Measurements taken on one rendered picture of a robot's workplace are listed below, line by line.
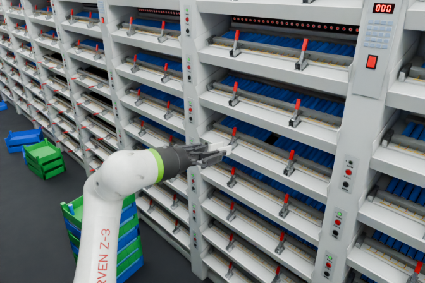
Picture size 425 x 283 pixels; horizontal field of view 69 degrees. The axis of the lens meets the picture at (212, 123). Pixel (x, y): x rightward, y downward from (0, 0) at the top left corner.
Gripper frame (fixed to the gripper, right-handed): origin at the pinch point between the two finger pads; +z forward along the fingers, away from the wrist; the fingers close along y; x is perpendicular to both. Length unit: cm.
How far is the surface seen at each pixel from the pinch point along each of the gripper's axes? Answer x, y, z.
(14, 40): -3, -311, 20
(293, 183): -10.2, 17.1, 21.6
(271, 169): -8.9, 7.7, 21.3
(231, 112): 7.5, -12.4, 18.1
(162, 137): -24, -67, 30
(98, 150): -65, -150, 35
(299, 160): -3.3, 15.2, 26.4
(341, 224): -16.1, 35.6, 22.3
